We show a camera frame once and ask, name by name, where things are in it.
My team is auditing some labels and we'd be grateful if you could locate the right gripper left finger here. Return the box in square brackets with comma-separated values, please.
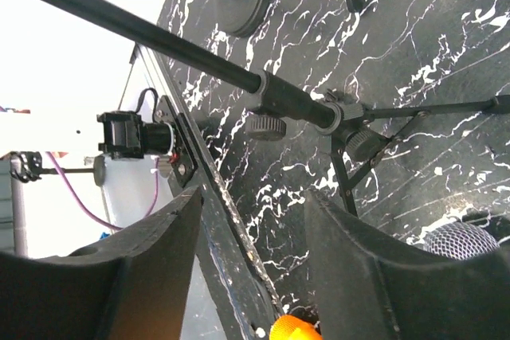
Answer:
[1, 188, 202, 339]

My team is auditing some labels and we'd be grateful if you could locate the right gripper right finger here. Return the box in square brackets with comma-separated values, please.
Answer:
[304, 191, 509, 339]

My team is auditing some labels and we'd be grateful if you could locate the orange microphone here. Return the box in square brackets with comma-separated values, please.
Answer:
[269, 315, 323, 340]

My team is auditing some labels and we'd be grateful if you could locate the black silver-mesh microphone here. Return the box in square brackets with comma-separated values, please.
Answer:
[422, 212, 509, 260]

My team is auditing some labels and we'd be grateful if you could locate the tripod stand for green mic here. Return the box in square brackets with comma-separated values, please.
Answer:
[41, 0, 509, 215]

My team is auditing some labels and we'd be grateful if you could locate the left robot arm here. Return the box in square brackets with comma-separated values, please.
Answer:
[96, 111, 175, 159]

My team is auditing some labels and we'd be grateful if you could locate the aluminium rail frame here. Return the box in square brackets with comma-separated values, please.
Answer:
[117, 43, 167, 110]

